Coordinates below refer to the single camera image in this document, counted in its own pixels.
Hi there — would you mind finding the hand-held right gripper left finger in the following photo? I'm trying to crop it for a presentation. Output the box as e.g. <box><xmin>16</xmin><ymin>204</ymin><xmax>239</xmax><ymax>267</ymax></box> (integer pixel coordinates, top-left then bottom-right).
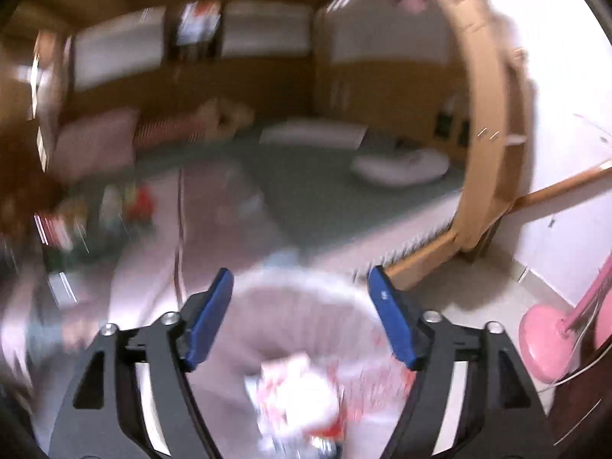
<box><xmin>48</xmin><ymin>268</ymin><xmax>235</xmax><ymax>459</ymax></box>

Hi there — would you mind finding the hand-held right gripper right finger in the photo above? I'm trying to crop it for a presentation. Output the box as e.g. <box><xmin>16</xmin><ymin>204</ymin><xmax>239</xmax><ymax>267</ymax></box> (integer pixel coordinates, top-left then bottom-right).
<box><xmin>367</xmin><ymin>265</ymin><xmax>558</xmax><ymax>459</ymax></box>

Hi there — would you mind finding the white bin with pink bag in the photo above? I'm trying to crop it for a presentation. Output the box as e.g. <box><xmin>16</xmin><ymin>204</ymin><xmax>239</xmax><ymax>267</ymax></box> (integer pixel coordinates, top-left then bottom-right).
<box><xmin>229</xmin><ymin>270</ymin><xmax>422</xmax><ymax>459</ymax></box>

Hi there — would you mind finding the red snack packet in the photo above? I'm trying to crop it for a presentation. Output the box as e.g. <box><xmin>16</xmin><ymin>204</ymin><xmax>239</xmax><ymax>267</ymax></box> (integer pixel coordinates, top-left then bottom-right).
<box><xmin>131</xmin><ymin>186</ymin><xmax>158</xmax><ymax>225</ymax></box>

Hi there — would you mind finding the pink grey plaid sheet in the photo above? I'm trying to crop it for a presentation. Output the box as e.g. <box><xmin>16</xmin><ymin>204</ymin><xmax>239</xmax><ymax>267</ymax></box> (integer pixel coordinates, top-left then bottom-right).
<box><xmin>0</xmin><ymin>160</ymin><xmax>383</xmax><ymax>459</ymax></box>

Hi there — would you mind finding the striped plush toy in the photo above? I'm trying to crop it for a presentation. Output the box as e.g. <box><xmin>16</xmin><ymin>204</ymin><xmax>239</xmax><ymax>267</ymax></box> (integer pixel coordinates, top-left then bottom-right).
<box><xmin>134</xmin><ymin>98</ymin><xmax>254</xmax><ymax>146</ymax></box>

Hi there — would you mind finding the white flat board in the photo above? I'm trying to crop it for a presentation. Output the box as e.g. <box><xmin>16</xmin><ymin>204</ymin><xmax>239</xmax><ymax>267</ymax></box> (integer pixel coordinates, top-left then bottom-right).
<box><xmin>259</xmin><ymin>117</ymin><xmax>366</xmax><ymax>150</ymax></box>

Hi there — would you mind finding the pink pillow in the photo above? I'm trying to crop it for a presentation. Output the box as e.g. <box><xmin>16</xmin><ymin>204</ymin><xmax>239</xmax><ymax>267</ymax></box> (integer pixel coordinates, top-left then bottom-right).
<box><xmin>57</xmin><ymin>107</ymin><xmax>139</xmax><ymax>173</ymax></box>

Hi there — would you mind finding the brown floral cushion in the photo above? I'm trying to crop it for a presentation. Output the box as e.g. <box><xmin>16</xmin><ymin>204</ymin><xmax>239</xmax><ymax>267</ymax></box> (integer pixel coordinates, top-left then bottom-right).
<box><xmin>0</xmin><ymin>105</ymin><xmax>68</xmax><ymax>249</ymax></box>

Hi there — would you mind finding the stack of folded cloths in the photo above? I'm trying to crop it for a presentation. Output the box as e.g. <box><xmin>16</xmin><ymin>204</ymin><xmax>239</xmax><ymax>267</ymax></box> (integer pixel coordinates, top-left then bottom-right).
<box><xmin>179</xmin><ymin>2</ymin><xmax>221</xmax><ymax>44</ymax></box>

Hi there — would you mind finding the wooden bed frame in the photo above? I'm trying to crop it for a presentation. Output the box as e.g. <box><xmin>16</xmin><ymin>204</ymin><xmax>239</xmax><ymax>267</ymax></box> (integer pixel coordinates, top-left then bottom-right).
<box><xmin>354</xmin><ymin>0</ymin><xmax>612</xmax><ymax>288</ymax></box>

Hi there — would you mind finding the wooden wall cabinet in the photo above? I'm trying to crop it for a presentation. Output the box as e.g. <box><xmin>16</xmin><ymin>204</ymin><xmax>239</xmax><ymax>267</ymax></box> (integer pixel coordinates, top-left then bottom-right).
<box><xmin>29</xmin><ymin>0</ymin><xmax>469</xmax><ymax>154</ymax></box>

